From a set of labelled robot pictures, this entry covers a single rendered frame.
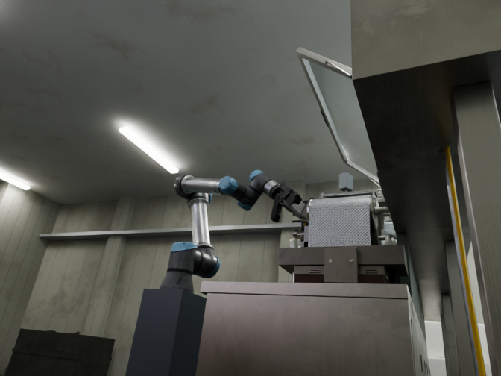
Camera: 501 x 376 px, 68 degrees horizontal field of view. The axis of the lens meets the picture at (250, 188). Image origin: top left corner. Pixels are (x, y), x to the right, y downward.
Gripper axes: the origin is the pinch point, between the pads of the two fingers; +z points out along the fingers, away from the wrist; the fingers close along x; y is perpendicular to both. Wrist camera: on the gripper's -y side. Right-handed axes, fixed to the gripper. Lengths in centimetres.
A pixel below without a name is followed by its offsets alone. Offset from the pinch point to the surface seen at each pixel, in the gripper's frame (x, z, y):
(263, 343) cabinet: -33, 33, -40
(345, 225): -7.7, 18.8, 7.4
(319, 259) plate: -27.4, 27.1, -9.9
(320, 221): -7.7, 9.9, 2.6
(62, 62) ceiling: 36, -341, -22
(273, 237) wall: 363, -197, -14
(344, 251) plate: -29.4, 32.4, -2.8
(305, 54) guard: -21, -43, 58
